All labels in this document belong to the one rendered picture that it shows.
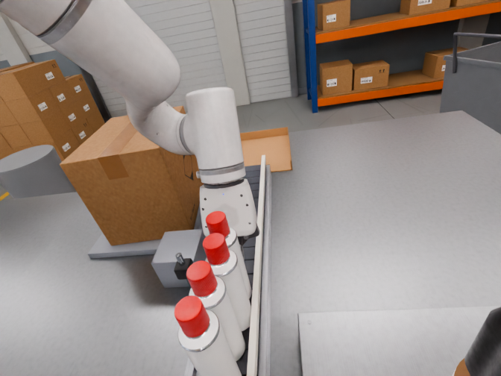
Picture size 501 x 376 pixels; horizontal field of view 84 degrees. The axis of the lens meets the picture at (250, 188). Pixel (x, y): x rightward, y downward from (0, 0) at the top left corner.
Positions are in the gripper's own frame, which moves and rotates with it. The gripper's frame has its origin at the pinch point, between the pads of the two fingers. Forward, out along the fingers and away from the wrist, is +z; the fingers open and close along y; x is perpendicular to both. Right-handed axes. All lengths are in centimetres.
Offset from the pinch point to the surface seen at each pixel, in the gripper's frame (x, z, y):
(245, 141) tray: 76, -16, -6
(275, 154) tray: 61, -10, 7
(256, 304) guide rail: -7.6, 5.7, 4.1
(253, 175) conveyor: 39.2, -7.4, 0.4
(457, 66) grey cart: 170, -40, 131
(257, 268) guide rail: -0.3, 3.1, 4.0
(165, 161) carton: 11.5, -18.9, -15.9
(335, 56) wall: 395, -92, 92
